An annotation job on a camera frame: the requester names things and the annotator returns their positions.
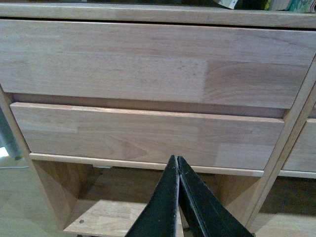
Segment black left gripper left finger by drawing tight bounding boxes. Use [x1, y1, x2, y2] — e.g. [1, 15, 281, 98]
[127, 155, 180, 237]

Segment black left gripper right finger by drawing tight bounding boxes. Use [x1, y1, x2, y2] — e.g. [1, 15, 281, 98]
[177, 156, 253, 237]

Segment white book with red spine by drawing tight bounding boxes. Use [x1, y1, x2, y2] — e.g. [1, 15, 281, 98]
[213, 0, 238, 9]

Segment left wooden shelf unit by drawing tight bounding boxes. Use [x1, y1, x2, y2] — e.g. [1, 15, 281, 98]
[0, 0, 316, 237]

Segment lower left wooden drawer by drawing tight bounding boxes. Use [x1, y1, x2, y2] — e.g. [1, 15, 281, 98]
[10, 102, 284, 170]

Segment wooden drawer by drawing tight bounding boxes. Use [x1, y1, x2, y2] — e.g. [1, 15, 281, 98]
[10, 102, 284, 170]
[0, 20, 316, 109]
[283, 118, 316, 172]

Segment upper right wooden drawer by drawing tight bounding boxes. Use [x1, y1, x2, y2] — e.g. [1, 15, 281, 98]
[283, 118, 316, 172]

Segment upper left wooden drawer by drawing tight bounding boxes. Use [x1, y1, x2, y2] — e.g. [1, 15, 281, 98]
[0, 20, 316, 109]

